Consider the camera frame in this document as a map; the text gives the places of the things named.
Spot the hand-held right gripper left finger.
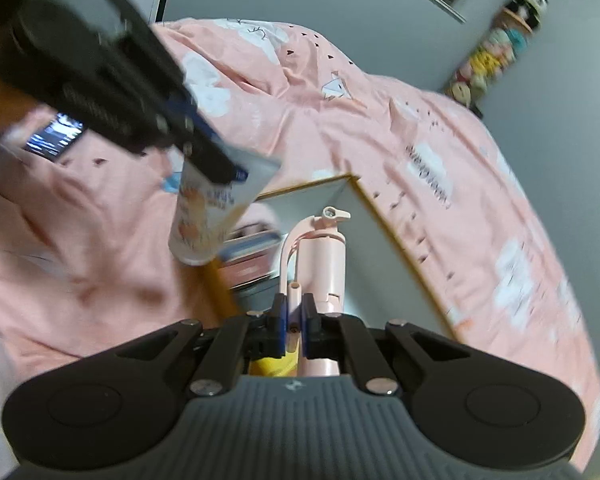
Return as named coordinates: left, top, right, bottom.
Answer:
left=115, top=292, right=287, bottom=397

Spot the pink printed blanket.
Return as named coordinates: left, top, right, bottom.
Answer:
left=0, top=17, right=600, bottom=466

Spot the pile of plush toys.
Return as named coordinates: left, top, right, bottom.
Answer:
left=442, top=0, right=548, bottom=111

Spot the pink extinguisher shaped bottle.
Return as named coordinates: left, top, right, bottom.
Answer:
left=277, top=206, right=352, bottom=378

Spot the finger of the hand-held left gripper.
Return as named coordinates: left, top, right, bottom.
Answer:
left=172, top=120, right=236, bottom=183
left=167, top=92, right=251, bottom=181

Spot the blue and white packet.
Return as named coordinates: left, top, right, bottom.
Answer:
left=219, top=229, right=282, bottom=263

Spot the black smartphone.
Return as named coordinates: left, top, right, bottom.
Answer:
left=24, top=112, right=87, bottom=162

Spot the white orange printed tube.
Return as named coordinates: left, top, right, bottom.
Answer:
left=167, top=142, right=283, bottom=266

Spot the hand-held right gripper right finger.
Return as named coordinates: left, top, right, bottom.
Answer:
left=301, top=292, right=473, bottom=397

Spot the yellow rimmed white box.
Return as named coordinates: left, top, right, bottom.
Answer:
left=200, top=172, right=461, bottom=377

